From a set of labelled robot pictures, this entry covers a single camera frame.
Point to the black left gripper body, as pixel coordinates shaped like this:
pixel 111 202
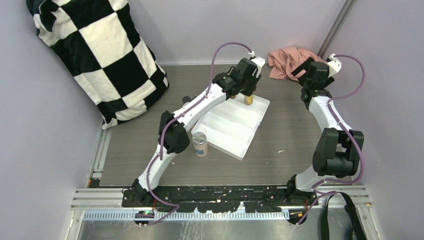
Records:
pixel 249 85

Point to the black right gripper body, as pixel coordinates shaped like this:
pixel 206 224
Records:
pixel 305 84

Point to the yellow-label sauce bottle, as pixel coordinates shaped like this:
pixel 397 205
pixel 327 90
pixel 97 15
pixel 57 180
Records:
pixel 249 99

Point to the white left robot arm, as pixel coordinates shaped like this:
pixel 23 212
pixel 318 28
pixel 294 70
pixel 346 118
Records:
pixel 174 126

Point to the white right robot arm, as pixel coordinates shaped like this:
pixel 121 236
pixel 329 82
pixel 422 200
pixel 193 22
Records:
pixel 338 155

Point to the pink cloth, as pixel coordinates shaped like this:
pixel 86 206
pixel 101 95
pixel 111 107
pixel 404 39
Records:
pixel 283 61

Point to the white divided plastic tray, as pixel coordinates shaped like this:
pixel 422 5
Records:
pixel 231 126

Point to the blue-label silver-top shaker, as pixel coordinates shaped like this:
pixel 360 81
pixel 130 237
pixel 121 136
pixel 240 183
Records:
pixel 200 143

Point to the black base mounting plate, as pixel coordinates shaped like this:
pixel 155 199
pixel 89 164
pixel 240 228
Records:
pixel 219 199

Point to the black white checkered blanket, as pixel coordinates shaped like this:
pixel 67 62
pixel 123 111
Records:
pixel 98 43

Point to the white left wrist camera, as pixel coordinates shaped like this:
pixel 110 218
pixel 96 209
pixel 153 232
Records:
pixel 259 61

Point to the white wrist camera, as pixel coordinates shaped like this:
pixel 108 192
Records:
pixel 334 64
pixel 259 61

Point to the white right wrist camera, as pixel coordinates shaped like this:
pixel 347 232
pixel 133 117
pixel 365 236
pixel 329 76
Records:
pixel 334 64

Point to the aluminium frame rail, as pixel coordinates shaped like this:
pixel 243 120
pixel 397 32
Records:
pixel 274 155

